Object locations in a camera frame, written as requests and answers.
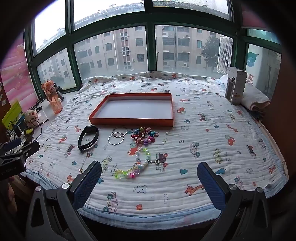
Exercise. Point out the outdoor air conditioner unit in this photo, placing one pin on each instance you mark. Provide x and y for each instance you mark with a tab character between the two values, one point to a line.
225	53

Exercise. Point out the black handheld device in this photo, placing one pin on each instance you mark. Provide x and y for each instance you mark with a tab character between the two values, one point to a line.
58	90

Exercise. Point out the yellow green card box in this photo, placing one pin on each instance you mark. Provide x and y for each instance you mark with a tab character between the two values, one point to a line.
13	117

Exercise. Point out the orange water bottle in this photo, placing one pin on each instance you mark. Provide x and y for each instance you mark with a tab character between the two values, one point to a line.
52	96

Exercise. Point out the black wrist band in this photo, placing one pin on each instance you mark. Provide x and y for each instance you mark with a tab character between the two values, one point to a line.
88	138

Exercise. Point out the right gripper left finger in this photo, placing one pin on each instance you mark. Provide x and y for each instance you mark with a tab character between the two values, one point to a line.
53	214

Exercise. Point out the printed white quilt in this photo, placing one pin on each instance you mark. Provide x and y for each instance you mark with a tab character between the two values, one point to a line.
207	128

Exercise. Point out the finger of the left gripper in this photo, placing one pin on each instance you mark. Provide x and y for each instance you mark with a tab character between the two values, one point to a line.
23	152
8	146

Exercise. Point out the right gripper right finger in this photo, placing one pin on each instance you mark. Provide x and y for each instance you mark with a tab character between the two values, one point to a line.
244	214

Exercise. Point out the small plush toy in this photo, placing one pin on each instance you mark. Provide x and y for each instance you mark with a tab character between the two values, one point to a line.
31	118

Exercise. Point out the pink curtain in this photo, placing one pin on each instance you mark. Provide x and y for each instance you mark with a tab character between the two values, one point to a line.
16	77

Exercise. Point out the white product box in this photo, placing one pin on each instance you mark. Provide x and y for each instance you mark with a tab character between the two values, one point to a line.
235	85

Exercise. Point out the folded white towel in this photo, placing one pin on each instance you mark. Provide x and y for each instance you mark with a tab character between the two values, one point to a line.
253	99

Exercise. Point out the green window frame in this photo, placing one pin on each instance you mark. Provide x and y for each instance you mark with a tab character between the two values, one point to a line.
150	17

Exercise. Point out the orange shallow tray box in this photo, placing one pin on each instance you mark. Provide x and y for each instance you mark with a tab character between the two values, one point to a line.
135	109

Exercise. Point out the large silver hoop earring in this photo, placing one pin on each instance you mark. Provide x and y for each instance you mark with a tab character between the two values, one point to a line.
116	138

